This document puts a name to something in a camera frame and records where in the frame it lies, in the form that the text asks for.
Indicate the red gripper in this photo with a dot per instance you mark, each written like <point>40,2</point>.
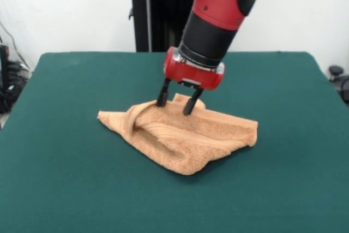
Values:
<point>191,76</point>

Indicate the orange terry towel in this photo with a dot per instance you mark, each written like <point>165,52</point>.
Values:
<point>177,140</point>

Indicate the grey office chair base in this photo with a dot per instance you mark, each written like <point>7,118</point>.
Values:
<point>336,70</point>

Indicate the dark green table cloth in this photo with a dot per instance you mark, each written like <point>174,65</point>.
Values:
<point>68,162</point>

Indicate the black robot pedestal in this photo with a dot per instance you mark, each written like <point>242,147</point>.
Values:
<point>141,25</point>

